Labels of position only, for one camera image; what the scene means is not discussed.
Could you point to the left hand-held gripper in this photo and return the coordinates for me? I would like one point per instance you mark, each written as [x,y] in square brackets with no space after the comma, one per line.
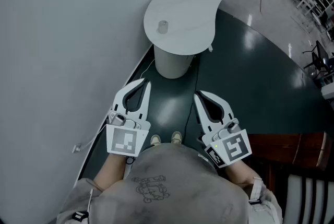
[122,139]

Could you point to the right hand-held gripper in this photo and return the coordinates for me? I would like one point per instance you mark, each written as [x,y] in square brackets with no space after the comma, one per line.
[232,150]

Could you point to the small white cylindrical cup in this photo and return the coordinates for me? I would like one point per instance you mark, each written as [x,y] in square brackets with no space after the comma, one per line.
[163,27]

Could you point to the person's right forearm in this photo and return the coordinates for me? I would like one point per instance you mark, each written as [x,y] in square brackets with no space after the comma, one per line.
[240,173]

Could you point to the person's left forearm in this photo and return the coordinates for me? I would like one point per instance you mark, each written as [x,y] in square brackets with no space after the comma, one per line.
[112,170]

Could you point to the white curved table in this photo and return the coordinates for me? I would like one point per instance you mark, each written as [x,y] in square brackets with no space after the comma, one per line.
[188,6]

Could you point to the person's left beige shoe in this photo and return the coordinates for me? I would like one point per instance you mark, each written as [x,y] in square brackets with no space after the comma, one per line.
[156,140]

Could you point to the person's beige shoe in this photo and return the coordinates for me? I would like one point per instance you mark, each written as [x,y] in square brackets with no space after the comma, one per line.
[176,137]
[156,140]

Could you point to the person's right beige shoe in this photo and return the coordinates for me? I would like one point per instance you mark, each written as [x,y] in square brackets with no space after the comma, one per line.
[176,137]

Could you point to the dark green floor mat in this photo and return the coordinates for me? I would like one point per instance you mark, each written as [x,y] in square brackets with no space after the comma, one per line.
[261,74]

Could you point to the brown wooden cabinet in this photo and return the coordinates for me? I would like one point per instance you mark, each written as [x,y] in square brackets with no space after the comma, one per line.
[281,148]

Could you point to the person's grey printed shirt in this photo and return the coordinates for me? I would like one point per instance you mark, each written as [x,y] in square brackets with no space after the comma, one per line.
[177,186]

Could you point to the white box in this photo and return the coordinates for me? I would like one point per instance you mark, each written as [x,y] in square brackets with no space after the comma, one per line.
[328,91]

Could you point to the white slatted chair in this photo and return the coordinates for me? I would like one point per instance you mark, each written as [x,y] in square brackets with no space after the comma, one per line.
[308,199]

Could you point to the white wall plug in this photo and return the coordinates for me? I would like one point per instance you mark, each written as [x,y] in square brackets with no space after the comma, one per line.
[76,149]

